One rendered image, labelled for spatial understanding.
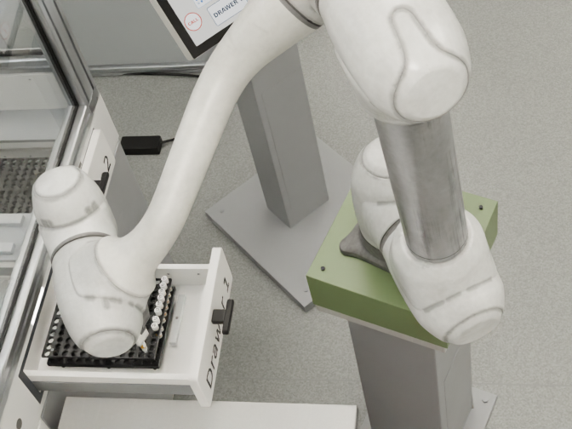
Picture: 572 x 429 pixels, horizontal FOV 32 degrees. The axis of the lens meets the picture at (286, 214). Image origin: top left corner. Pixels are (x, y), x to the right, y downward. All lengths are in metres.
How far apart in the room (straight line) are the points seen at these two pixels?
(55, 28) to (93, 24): 1.52
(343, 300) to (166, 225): 0.68
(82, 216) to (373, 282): 0.67
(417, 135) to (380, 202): 0.44
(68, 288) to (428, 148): 0.52
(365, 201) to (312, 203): 1.30
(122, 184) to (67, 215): 0.94
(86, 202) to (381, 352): 0.94
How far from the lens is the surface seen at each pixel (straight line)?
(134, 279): 1.35
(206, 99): 1.34
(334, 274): 1.91
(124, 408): 1.98
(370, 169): 1.71
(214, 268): 1.89
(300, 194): 2.95
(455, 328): 1.63
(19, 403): 1.90
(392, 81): 1.12
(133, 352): 1.87
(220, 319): 1.84
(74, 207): 1.43
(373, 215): 1.73
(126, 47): 3.63
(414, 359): 2.13
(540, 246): 2.99
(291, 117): 2.72
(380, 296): 1.88
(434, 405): 2.30
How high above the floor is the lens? 2.44
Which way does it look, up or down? 52 degrees down
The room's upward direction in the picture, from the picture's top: 15 degrees counter-clockwise
